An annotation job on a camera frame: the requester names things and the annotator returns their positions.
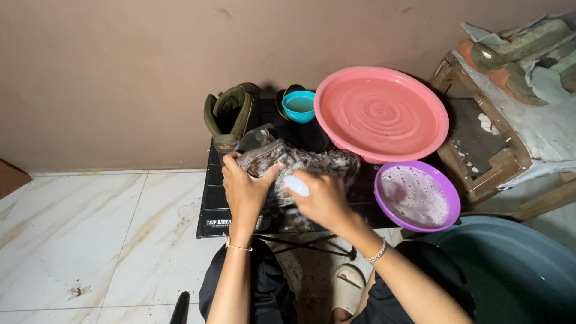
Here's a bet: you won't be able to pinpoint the person's right hand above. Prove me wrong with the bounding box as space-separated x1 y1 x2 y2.
287 169 361 233

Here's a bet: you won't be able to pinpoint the person's left hand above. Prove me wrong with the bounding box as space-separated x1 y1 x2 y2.
222 151 286 225

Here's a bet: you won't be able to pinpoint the white scrub brush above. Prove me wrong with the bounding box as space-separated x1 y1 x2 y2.
282 175 310 198

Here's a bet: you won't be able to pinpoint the soapy brown boot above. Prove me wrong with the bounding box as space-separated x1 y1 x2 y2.
235 130 362 208

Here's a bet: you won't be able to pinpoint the black folding table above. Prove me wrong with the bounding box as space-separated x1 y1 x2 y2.
196 98 406 261

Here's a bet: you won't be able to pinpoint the olive green boot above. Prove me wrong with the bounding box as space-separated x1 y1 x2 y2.
203 82 262 153

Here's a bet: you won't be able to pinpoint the purple bowl of soapy water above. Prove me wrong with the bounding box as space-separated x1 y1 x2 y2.
374 160 461 233

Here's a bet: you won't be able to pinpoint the cream slipper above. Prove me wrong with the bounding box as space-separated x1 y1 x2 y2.
331 264 366 317

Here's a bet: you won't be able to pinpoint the blue plastic bowl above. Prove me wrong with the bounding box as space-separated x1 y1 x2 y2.
282 90 317 124

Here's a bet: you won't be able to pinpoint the person's black trousers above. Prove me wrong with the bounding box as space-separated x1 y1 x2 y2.
198 238 476 324

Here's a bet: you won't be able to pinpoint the pink plastic basin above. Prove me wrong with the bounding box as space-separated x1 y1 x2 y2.
313 66 450 164

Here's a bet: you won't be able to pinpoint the dark grey water tub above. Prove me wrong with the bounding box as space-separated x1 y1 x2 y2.
416 215 576 324

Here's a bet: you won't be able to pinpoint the wooden bench with clutter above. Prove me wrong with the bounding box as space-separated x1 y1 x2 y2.
428 11 576 221

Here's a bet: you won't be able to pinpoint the brown wooden board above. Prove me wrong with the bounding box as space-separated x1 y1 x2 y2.
0 157 33 201

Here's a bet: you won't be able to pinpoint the gold bracelet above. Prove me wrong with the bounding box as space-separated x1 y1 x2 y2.
222 232 254 253

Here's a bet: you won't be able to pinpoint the silver chain bracelet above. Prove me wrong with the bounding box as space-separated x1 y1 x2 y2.
365 238 388 264

